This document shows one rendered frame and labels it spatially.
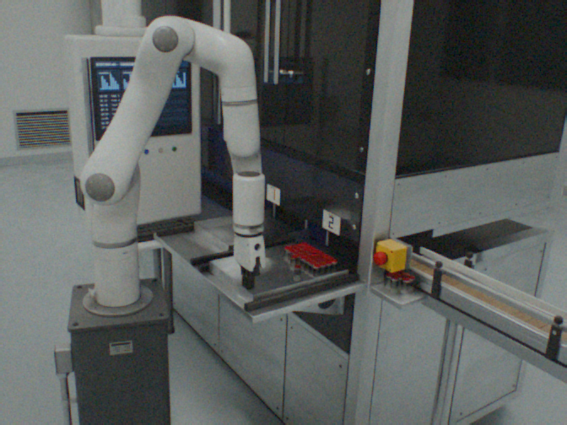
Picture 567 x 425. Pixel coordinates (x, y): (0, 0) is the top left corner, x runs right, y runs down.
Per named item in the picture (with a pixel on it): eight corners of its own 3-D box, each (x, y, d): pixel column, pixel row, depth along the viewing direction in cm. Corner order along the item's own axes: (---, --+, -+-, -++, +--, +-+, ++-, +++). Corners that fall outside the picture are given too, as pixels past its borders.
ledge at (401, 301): (402, 282, 175) (402, 276, 174) (434, 298, 165) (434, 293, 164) (369, 292, 167) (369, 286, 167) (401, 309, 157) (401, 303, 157)
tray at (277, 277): (298, 250, 191) (299, 241, 189) (347, 279, 170) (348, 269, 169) (209, 271, 172) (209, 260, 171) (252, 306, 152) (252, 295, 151)
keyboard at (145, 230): (192, 219, 238) (192, 214, 237) (207, 229, 227) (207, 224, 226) (99, 236, 216) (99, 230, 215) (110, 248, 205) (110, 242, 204)
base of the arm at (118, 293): (81, 320, 145) (76, 256, 139) (83, 288, 162) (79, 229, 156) (155, 313, 151) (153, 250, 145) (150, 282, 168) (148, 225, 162)
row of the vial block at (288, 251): (288, 258, 183) (288, 245, 182) (321, 279, 169) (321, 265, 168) (282, 260, 182) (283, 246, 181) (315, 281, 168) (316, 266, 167)
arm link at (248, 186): (234, 214, 155) (232, 225, 146) (234, 168, 151) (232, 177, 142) (263, 214, 155) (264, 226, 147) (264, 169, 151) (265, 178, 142)
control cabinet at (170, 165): (185, 203, 260) (182, 28, 235) (203, 215, 245) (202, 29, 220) (75, 220, 233) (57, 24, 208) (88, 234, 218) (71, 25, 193)
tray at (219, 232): (271, 216, 223) (271, 208, 222) (310, 237, 203) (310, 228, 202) (194, 230, 205) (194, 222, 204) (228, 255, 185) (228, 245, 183)
